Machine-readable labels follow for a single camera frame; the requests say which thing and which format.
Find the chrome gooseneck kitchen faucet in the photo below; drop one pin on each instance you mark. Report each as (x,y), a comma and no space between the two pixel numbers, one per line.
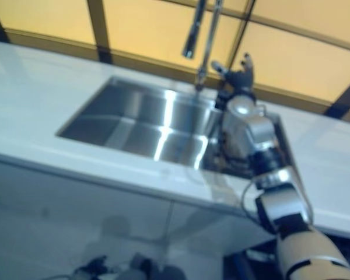
(211,29)

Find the stainless steel sink basin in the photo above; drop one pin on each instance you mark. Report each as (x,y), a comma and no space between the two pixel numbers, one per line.
(134,122)

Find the grey robot waist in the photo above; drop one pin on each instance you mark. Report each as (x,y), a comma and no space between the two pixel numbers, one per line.
(157,268)

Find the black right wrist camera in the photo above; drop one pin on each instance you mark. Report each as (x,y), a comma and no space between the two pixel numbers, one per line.
(221,99)

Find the black built-in dishwasher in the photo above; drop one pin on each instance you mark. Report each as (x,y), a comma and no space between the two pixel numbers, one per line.
(251,259)

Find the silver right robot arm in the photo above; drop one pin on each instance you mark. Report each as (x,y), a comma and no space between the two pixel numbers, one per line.
(259,131)

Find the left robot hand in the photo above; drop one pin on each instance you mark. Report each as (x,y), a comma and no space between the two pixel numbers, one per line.
(94,266)

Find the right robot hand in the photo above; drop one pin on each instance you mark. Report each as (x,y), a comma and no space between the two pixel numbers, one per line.
(240,78)

